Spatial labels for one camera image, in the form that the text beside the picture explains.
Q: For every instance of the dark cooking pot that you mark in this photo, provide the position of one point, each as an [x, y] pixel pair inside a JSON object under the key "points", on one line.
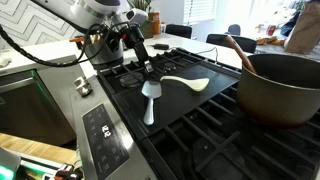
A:
{"points": [[284, 92]]}

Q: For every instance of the grey utensil holder crock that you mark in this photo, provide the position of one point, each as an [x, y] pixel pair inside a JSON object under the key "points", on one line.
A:
{"points": [[104, 54]]}

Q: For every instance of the black dining chair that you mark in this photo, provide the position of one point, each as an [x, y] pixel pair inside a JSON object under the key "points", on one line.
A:
{"points": [[179, 30], [247, 44]]}

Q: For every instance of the silver stove knob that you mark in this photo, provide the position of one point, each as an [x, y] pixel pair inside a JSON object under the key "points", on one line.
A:
{"points": [[83, 87]]}

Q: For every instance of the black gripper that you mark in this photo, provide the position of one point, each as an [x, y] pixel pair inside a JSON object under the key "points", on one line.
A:
{"points": [[132, 37]]}

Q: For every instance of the black flat griddle plate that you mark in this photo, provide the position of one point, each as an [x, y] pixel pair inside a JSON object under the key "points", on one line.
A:
{"points": [[176, 100]]}

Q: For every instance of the black stove control panel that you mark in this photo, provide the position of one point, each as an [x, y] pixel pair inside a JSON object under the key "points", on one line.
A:
{"points": [[107, 149]]}

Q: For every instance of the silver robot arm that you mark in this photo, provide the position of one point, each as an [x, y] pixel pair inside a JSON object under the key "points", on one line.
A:
{"points": [[104, 18]]}

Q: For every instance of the brown paper bag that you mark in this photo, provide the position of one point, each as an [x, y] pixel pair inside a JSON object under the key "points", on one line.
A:
{"points": [[306, 32]]}

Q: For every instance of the black gas stove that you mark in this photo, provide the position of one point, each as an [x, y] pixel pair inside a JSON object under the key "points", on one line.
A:
{"points": [[215, 141]]}

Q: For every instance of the white plastic rice spoon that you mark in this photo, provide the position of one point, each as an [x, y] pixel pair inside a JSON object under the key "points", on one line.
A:
{"points": [[195, 84]]}

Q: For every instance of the stainless dishwasher front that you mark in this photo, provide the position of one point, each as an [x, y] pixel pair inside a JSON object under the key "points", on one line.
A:
{"points": [[28, 110]]}

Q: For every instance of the potted green plant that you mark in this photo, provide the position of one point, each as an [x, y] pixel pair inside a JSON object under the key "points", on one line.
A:
{"points": [[147, 26]]}

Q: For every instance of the black power adapter with cable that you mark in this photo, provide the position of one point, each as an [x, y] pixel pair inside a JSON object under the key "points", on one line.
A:
{"points": [[165, 47]]}

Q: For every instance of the wooden spoon in pot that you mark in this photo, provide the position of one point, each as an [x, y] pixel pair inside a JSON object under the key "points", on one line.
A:
{"points": [[241, 54]]}

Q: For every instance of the orange bottle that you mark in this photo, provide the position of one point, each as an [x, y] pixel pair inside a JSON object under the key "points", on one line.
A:
{"points": [[155, 18]]}

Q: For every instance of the silver metal spatula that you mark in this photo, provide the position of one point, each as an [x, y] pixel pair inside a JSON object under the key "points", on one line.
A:
{"points": [[152, 90]]}

